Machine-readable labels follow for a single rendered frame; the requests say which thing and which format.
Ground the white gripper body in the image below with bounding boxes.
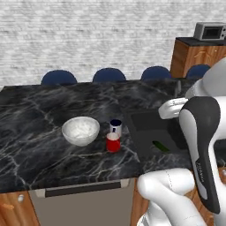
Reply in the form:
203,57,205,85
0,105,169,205
158,97,190,120

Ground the dark sink basin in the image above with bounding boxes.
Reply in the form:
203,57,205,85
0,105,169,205
127,109,189,162

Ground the white bowl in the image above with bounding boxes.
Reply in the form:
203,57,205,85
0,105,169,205
61,116,101,147

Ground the green cucumber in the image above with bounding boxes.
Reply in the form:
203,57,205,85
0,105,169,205
151,139,171,154

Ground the blue chair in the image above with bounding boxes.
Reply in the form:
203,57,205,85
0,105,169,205
41,69,79,87
185,64,212,80
92,67,127,84
139,65,173,82

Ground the wooden cupboard with dark top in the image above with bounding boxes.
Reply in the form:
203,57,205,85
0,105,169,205
169,36,226,79

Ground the blue and white mug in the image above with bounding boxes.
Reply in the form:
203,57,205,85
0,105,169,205
109,118,124,135

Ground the red mug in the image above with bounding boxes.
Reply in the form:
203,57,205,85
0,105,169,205
105,132,122,154

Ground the grey microwave oven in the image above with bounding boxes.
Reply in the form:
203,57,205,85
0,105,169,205
192,21,226,41

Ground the narrow wooden cupboard panel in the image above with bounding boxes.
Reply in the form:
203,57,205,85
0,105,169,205
130,177,150,226

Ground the grey dishwasher door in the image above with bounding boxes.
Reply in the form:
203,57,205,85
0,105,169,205
28,178,137,226

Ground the wooden cupboard door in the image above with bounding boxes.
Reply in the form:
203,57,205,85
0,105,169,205
0,190,41,226

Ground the black dishwasher handle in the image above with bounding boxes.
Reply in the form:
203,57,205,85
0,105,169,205
44,181,123,198

